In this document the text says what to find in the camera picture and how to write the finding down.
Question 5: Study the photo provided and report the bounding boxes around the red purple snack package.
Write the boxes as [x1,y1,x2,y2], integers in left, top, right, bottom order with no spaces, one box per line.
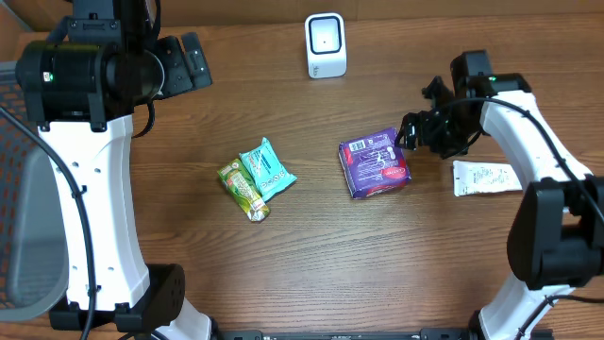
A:
[338,127,411,199]

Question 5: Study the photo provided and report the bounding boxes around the white tube gold cap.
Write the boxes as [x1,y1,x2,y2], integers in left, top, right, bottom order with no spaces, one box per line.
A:
[453,161,523,196]

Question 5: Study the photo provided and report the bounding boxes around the green noodle snack pack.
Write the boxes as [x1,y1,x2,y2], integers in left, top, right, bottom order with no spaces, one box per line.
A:
[217,159,270,222]

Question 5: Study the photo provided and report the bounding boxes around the teal wet wipes pack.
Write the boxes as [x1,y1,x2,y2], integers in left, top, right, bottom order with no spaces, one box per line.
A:
[239,137,297,202]

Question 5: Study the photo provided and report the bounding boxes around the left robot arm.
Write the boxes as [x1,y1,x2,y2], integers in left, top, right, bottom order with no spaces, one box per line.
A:
[16,1,216,340]

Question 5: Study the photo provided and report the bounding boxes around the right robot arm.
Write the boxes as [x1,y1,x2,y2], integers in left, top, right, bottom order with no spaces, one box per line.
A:
[394,50,603,339]

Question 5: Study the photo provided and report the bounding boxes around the white barcode scanner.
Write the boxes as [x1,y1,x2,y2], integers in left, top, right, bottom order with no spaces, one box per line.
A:
[304,12,347,79]

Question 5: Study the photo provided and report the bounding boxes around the grey plastic basket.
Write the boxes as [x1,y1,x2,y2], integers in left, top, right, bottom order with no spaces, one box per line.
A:
[0,60,70,323]

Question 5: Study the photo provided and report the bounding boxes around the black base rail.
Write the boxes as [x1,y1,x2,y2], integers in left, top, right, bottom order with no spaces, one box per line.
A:
[210,328,480,340]

